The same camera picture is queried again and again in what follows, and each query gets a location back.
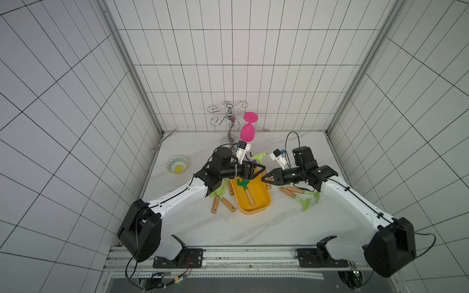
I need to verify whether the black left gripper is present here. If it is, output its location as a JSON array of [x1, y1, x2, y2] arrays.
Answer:
[[221, 159, 266, 180]]

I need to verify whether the dark green rake wooden handle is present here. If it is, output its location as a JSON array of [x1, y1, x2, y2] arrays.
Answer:
[[237, 178, 255, 206]]

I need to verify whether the light green fork rake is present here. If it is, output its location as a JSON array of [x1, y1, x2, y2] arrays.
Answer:
[[279, 186, 311, 211]]

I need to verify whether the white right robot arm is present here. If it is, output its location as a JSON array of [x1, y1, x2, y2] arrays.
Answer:
[[261, 146, 417, 278]]

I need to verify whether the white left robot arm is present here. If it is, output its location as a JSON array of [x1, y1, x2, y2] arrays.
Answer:
[[117, 146, 266, 262]]

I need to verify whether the yellow storage box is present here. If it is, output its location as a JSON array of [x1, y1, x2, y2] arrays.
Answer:
[[230, 171, 271, 215]]

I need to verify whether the pink plastic goblet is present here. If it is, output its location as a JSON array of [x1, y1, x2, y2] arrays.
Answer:
[[240, 112, 258, 142]]

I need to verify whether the chrome cup holder stand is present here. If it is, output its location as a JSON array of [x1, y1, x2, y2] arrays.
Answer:
[[207, 101, 249, 143]]

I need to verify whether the blue yellow patterned bowl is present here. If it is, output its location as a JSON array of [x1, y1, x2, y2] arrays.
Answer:
[[166, 155, 189, 174]]

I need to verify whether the light green spade wooden handle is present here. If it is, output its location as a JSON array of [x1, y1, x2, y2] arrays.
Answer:
[[251, 152, 267, 165]]

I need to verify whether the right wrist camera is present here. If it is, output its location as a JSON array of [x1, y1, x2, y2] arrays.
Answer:
[[269, 149, 288, 170]]

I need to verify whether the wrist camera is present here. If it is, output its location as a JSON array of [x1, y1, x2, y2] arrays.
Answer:
[[235, 140, 251, 164], [269, 149, 288, 170]]

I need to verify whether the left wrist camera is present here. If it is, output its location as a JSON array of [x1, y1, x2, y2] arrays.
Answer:
[[235, 140, 251, 164]]

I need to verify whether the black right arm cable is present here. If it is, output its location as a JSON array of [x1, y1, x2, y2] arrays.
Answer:
[[285, 131, 437, 261]]

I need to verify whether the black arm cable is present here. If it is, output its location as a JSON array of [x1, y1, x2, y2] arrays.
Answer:
[[124, 256, 191, 290], [285, 131, 437, 261]]

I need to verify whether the aluminium front rail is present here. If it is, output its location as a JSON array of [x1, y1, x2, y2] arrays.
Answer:
[[104, 245, 372, 279]]

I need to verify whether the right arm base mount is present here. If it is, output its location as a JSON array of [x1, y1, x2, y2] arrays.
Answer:
[[294, 236, 349, 268]]

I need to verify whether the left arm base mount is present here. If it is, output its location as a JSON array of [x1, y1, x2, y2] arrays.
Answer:
[[153, 235, 204, 269]]

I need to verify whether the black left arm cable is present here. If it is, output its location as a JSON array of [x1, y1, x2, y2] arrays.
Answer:
[[124, 256, 191, 290]]

